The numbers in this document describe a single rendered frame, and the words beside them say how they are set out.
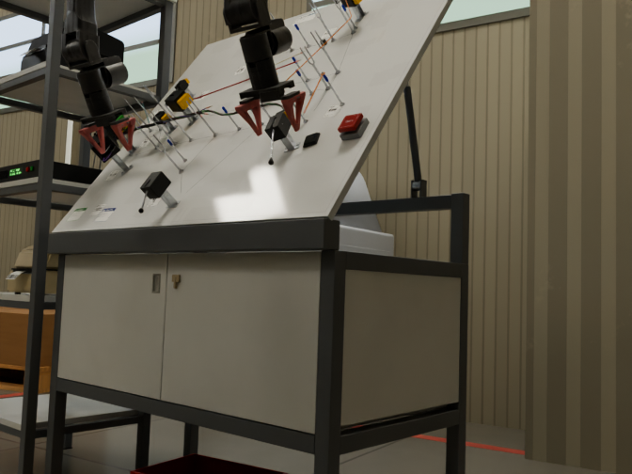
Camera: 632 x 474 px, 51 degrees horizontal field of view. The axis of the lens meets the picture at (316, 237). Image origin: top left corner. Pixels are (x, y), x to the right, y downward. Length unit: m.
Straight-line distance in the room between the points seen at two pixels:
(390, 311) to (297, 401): 0.31
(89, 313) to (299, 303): 0.87
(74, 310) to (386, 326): 1.07
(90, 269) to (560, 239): 2.00
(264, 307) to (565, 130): 1.99
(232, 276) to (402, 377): 0.49
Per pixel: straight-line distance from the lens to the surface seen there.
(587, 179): 3.17
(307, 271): 1.49
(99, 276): 2.15
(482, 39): 4.21
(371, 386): 1.58
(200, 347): 1.76
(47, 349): 4.72
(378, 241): 3.77
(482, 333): 3.93
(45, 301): 2.45
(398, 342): 1.65
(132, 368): 2.00
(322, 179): 1.55
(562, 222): 3.16
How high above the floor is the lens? 0.71
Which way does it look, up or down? 5 degrees up
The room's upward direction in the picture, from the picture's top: 2 degrees clockwise
